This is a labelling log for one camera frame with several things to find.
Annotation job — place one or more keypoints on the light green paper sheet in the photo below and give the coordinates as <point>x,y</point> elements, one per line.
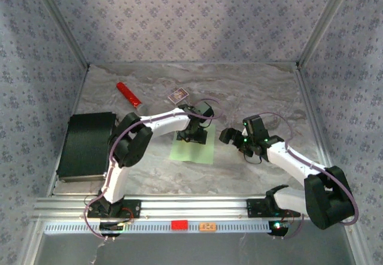
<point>194,154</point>

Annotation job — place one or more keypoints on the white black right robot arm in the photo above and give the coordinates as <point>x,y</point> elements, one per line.
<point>287,155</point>

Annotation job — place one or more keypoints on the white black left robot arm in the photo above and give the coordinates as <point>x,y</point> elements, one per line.
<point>167,124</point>

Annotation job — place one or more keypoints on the purple playing card box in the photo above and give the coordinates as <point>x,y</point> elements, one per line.
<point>178,95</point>

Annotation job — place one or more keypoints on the red glitter tube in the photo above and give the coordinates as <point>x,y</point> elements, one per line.
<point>128,94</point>

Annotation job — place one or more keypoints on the black controller board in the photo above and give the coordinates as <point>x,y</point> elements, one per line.
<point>110,228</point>
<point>278,229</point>

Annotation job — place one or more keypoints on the orange toy brick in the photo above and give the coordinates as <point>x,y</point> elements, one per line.
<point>207,227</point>

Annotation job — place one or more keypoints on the red toy brick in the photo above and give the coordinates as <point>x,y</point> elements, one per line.
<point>179,225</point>

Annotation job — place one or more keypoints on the black ribbed case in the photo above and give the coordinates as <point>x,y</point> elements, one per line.
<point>80,148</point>

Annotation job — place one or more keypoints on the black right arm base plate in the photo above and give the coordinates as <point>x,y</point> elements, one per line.
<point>255,208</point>

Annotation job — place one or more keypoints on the aluminium table side rail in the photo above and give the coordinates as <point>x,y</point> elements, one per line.
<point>78,97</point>
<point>311,112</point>

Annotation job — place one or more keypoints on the aluminium mounting rail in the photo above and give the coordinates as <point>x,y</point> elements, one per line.
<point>194,208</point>

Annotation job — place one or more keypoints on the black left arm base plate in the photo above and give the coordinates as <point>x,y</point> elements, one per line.
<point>133,208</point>

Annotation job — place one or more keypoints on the aluminium frame post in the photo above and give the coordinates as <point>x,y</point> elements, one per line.
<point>323,22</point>
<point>33,244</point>
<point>353,244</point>

